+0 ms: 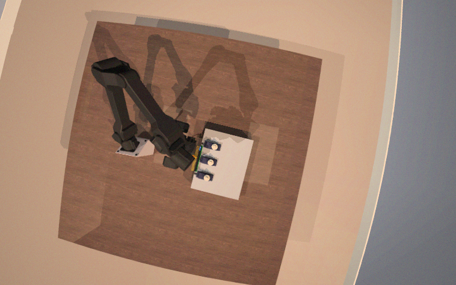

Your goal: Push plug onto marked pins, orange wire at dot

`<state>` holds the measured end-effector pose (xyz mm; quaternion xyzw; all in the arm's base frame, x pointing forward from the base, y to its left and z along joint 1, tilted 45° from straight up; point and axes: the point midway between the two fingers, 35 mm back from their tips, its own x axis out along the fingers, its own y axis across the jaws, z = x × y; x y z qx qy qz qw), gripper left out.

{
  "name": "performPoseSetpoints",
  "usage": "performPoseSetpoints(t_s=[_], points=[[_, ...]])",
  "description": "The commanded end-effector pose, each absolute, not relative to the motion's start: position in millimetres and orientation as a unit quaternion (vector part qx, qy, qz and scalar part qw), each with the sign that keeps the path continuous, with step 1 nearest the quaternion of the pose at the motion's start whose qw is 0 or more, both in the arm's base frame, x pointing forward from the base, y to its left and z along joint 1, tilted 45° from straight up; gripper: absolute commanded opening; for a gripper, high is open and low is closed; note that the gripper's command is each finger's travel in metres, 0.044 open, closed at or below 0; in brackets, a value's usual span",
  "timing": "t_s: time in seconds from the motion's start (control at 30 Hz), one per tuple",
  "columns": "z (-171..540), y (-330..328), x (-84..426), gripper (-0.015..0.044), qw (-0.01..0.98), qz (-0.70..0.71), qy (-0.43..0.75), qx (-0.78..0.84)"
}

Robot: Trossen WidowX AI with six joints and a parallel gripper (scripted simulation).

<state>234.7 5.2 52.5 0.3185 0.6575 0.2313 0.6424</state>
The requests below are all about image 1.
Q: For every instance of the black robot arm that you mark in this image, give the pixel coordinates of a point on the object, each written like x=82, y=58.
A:
x=114, y=75

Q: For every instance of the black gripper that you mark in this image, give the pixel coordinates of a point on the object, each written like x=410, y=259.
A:
x=167, y=162

